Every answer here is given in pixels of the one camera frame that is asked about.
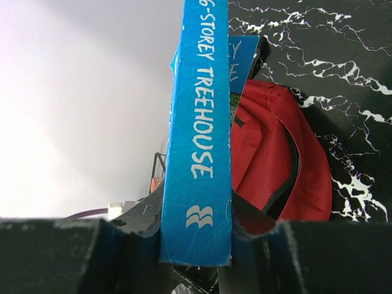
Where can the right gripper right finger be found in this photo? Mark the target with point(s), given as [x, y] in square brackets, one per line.
[271, 256]

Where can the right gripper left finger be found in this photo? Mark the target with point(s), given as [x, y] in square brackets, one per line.
[86, 255]

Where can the red student backpack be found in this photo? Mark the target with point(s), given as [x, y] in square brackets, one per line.
[278, 165]

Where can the blue cartoon book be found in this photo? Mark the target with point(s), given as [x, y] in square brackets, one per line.
[196, 222]

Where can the dark wire dish rack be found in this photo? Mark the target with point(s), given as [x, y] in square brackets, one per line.
[158, 171]

